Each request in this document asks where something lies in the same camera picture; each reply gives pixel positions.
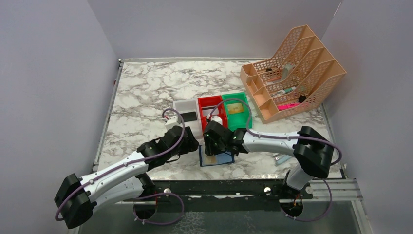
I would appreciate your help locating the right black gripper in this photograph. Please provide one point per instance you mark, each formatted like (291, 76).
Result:
(212, 148)

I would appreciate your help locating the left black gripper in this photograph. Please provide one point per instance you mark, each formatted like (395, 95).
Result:
(190, 142)

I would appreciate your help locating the navy blue card holder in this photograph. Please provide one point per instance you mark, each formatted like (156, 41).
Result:
(223, 158)

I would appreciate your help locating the gold card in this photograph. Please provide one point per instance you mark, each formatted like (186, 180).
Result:
(235, 108)
(210, 160)

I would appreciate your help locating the green plastic bin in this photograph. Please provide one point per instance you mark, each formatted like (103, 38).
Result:
(237, 114)

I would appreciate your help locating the red plastic bin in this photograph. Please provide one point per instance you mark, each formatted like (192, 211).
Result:
(205, 107)

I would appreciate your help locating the white plastic bin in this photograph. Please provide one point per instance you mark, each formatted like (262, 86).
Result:
(188, 109)

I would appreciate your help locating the peach desk organizer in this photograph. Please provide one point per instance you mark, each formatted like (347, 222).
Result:
(315, 75)

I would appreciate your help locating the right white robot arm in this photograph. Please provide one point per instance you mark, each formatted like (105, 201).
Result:
(312, 151)

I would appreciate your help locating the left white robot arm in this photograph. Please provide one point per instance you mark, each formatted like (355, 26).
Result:
(79, 197)

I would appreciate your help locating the black card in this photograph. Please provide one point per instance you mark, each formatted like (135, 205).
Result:
(189, 116)

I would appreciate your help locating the pink highlighter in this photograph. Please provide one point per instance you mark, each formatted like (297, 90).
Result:
(287, 106)

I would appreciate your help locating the green capped marker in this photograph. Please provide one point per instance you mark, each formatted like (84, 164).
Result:
(283, 91)

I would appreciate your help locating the black binder clip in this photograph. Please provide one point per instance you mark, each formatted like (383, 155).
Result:
(302, 98)

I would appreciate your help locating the grey eraser block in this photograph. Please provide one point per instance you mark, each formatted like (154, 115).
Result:
(287, 69)

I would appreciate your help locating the black front rail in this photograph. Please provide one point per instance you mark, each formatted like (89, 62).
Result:
(173, 196)

